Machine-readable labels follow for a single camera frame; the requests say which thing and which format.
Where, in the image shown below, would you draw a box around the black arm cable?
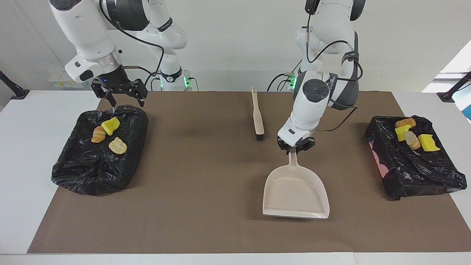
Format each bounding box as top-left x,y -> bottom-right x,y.
305,0 -> 364,132
99,0 -> 165,87

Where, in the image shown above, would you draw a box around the yellow and green sponge piece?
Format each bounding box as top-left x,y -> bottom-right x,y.
394,124 -> 412,142

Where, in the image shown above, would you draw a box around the pink plastic bin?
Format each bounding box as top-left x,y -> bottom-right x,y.
369,142 -> 390,180

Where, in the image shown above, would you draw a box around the notched yellow sponge piece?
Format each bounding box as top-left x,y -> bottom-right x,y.
418,134 -> 441,152

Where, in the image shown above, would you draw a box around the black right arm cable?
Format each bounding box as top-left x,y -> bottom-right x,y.
99,0 -> 165,87

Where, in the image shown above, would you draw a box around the brown textured toy bread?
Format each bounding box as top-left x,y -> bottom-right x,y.
394,117 -> 417,129

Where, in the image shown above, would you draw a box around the white wall socket box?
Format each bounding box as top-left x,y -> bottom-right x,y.
48,71 -> 78,89

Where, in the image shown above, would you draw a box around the beige plastic dustpan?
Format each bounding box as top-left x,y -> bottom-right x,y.
262,147 -> 330,219

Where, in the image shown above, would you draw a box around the black camera stand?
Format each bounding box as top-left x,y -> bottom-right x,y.
0,70 -> 30,100
437,71 -> 471,103

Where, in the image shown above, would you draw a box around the brown table mat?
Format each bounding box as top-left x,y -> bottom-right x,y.
26,91 -> 471,254

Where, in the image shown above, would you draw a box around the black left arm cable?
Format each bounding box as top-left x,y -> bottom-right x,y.
305,0 -> 364,132

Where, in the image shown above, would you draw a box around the beige hand brush black bristles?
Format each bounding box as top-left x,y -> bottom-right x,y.
251,87 -> 265,141

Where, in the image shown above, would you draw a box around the pale toy pastry piece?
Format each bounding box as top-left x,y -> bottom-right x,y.
109,137 -> 128,155

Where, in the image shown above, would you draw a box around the orange striped toy croissant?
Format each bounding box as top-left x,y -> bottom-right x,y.
404,131 -> 421,150
91,126 -> 107,143

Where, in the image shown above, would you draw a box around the black garbage bag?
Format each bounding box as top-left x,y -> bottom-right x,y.
51,105 -> 149,196
365,115 -> 468,201

